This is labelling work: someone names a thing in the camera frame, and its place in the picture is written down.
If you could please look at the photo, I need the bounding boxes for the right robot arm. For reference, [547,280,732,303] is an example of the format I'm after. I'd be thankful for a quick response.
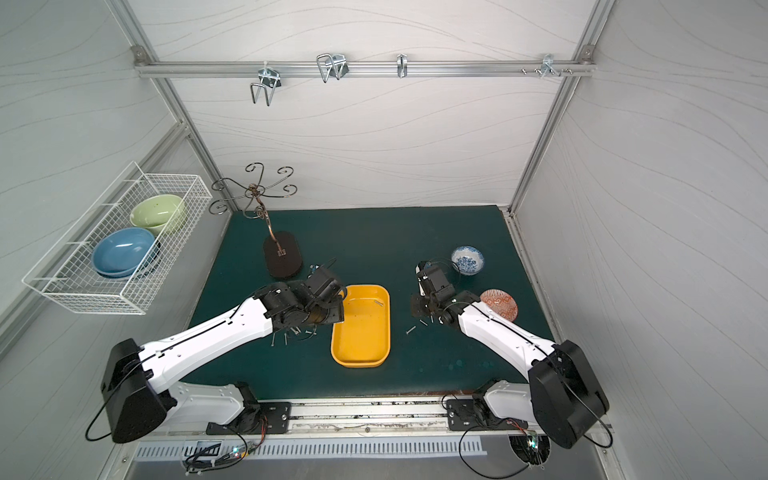
[411,262,610,448]

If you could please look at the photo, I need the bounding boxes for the white vent strip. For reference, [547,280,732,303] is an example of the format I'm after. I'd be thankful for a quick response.
[133,435,487,462]

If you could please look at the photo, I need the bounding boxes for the white wire basket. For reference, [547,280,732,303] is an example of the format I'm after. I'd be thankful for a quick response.
[22,163,212,315]

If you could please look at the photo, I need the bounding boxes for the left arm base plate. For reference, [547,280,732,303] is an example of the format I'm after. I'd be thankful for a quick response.
[205,402,292,436]

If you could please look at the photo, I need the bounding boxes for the red patterned bowl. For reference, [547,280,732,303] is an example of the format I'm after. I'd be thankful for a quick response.
[480,289,519,322]

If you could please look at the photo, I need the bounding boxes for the left black cable bundle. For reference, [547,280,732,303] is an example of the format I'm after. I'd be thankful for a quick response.
[182,413,268,475]

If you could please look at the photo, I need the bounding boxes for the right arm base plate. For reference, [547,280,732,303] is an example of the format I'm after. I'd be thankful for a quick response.
[441,398,529,432]

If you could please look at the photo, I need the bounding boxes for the double metal hook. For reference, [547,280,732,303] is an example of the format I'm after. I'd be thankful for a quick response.
[250,64,282,106]

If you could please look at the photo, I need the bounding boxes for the aluminium cross rail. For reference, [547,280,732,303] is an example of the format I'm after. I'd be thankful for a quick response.
[135,58,597,79]

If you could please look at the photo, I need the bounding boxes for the green bowl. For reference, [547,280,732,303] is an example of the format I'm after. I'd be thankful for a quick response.
[129,194,187,237]

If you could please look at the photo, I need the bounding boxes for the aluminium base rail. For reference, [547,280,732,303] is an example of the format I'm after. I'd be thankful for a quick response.
[119,394,613,439]

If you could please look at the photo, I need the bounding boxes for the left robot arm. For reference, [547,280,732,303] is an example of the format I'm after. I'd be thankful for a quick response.
[100,266,348,444]

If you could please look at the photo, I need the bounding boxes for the small metal hook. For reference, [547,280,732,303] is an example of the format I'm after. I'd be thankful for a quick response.
[396,54,408,79]

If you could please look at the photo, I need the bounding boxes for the bronze hook stand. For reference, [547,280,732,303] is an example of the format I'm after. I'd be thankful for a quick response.
[208,162,303,280]

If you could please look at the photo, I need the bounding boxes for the right metal hook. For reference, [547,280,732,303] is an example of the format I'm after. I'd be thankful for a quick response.
[520,55,573,78]

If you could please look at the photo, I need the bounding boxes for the blue white patterned bowl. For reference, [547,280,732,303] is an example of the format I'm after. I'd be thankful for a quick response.
[450,245,485,276]

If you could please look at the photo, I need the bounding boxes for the right black cable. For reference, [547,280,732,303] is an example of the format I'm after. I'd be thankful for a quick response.
[458,419,535,479]

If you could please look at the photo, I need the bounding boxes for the looped metal hook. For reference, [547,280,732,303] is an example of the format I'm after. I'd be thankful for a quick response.
[316,53,349,83]

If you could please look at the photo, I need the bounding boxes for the green mat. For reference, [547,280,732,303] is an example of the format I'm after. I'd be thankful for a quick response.
[187,206,551,399]

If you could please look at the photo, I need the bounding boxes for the yellow plastic storage box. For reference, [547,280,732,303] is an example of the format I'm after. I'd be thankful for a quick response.
[330,285,391,369]

